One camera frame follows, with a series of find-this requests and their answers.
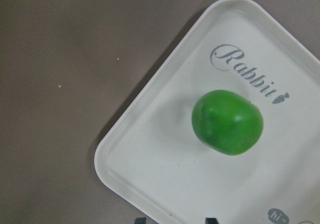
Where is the green lemon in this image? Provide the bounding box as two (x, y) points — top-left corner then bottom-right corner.
(191, 90), (264, 156)

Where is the left gripper black image-right right finger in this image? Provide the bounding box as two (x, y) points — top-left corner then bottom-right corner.
(205, 217), (217, 224)

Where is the left gripper black left finger green lemon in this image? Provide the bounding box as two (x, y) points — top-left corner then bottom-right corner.
(134, 217), (146, 224)

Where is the white rabbit print tray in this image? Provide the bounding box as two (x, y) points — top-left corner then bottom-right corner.
(94, 0), (320, 224)

